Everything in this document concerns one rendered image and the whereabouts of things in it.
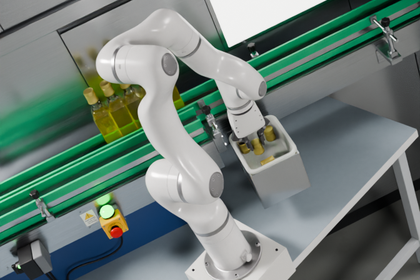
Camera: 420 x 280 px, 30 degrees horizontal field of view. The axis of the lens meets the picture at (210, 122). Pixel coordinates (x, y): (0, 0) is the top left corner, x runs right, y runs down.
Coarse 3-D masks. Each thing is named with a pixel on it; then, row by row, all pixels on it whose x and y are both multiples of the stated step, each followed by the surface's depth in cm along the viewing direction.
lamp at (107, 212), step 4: (104, 208) 252; (108, 208) 252; (112, 208) 253; (100, 212) 252; (104, 212) 251; (108, 212) 251; (112, 212) 252; (104, 216) 251; (108, 216) 251; (112, 216) 252
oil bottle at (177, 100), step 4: (176, 88) 256; (172, 92) 256; (176, 92) 256; (172, 96) 256; (176, 96) 257; (180, 96) 258; (176, 100) 258; (180, 100) 258; (176, 104) 259; (180, 104) 259; (176, 108) 259; (180, 108) 260
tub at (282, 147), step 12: (276, 120) 258; (252, 132) 262; (276, 132) 263; (276, 144) 260; (288, 144) 251; (240, 156) 251; (252, 156) 260; (264, 156) 258; (276, 156) 256; (288, 156) 244; (252, 168) 255; (264, 168) 244
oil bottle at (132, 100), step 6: (126, 96) 252; (132, 96) 252; (138, 96) 253; (126, 102) 253; (132, 102) 253; (138, 102) 254; (132, 108) 254; (132, 114) 256; (138, 120) 257; (138, 126) 259
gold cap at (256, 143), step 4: (252, 140) 252; (256, 140) 252; (260, 140) 251; (252, 144) 251; (256, 144) 250; (260, 144) 251; (256, 148) 251; (260, 148) 251; (256, 152) 252; (260, 152) 252
